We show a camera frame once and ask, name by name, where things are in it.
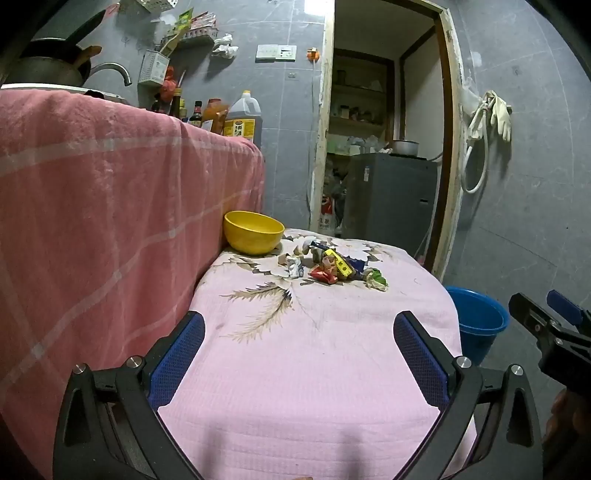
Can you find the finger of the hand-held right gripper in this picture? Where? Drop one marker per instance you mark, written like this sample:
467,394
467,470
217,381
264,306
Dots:
526,311
563,305

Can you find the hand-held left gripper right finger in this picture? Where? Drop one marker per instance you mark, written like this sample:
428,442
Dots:
420,360

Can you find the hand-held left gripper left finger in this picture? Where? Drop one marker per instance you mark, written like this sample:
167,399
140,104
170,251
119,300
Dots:
180,355

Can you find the blue plastic bucket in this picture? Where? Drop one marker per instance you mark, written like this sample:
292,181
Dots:
480,318

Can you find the green white wrapper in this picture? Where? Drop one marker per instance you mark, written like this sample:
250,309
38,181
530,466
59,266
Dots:
376,278

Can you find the red snack wrapper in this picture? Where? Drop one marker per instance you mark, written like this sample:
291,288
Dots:
323,272

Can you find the beige paper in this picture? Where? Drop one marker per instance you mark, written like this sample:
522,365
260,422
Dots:
300,249

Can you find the person's right hand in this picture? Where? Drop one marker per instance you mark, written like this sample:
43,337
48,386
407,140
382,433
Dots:
565,415

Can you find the pink floral blanket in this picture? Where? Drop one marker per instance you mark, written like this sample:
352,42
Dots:
300,346

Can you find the yellow bowl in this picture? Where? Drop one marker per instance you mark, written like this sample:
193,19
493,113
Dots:
254,230

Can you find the pink checked blanket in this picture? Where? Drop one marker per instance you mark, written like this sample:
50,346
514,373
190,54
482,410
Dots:
92,207

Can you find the white sack red print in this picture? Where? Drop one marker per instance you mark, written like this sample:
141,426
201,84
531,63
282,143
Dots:
328,210

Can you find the cream rubber gloves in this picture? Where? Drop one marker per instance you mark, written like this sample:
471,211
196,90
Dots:
501,115

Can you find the small metal pot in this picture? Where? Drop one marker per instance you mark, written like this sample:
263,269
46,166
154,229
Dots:
405,146

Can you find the dark sauce bottle red cap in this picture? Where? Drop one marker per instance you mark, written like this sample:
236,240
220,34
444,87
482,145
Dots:
196,115

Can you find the orange pouch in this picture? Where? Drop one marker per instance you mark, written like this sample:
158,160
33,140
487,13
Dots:
214,113

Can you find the yellow capped bottle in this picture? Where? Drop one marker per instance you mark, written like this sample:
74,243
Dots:
184,110

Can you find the large cooking oil jug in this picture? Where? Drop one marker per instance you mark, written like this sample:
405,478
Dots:
244,117

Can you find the short dark glass bottle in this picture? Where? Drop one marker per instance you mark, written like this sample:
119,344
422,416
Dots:
159,106

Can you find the wooden shelf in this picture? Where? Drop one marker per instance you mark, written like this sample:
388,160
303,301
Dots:
358,97

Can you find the red mesh bag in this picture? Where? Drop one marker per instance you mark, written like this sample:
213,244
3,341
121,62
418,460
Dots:
168,83

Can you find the white perforated utensil holder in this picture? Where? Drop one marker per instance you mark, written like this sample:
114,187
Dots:
152,69

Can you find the metal faucet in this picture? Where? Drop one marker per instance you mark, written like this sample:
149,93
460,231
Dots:
113,71

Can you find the white crumpled cloth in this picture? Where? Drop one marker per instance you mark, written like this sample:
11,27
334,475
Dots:
225,46

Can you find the wooden spatula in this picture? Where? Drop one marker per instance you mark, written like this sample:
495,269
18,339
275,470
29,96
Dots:
90,51

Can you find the black wok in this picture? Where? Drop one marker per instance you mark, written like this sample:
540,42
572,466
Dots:
51,53

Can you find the wooden door frame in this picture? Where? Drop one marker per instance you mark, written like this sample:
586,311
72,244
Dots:
455,138

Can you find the white wall switch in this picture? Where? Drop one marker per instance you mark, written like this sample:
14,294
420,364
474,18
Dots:
266,51

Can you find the white wall socket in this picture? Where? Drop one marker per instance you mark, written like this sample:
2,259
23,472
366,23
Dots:
286,53

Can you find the orange wall hook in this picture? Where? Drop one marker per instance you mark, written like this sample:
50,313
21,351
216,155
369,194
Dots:
314,54

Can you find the wall rack with packets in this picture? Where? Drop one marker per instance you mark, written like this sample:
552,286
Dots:
196,32

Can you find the white wall basket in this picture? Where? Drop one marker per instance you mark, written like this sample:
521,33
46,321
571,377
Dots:
150,3

